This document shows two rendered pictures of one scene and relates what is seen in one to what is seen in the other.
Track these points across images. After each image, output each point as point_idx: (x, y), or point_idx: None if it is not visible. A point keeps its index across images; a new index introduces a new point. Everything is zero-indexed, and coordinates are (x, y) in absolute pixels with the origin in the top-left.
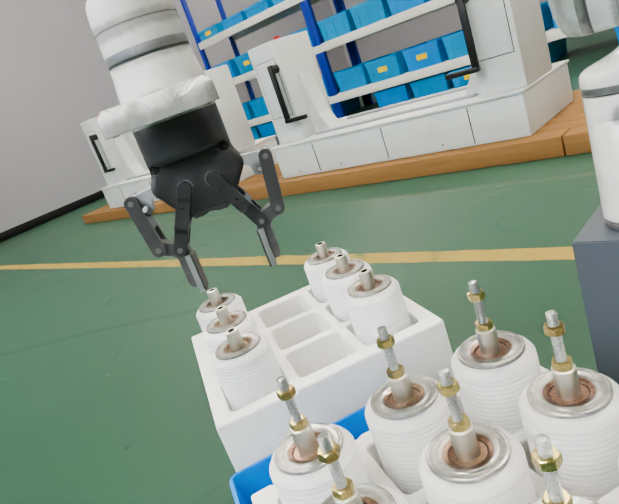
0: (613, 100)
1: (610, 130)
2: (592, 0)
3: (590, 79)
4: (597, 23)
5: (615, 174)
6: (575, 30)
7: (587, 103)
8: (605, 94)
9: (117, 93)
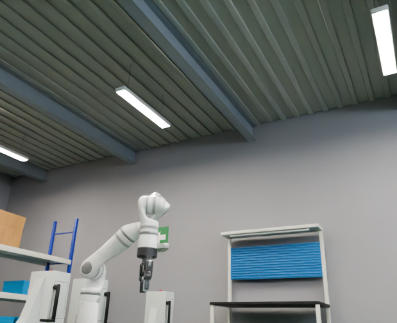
0: (97, 296)
1: (95, 304)
2: (100, 270)
3: (93, 289)
4: (97, 276)
5: (93, 317)
6: (93, 275)
7: (90, 295)
8: (96, 294)
9: (154, 238)
